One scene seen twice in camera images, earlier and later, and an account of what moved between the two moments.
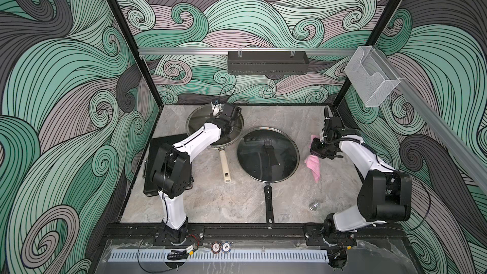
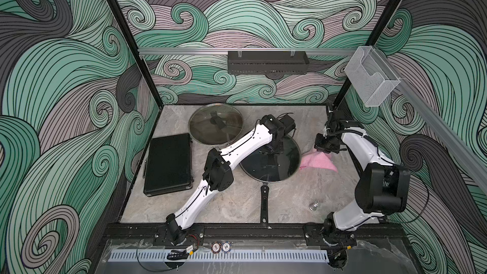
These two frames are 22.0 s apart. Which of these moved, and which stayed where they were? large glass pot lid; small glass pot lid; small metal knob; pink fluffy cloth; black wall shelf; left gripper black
Moved: left gripper black; pink fluffy cloth
Stayed: black wall shelf; small glass pot lid; small metal knob; large glass pot lid
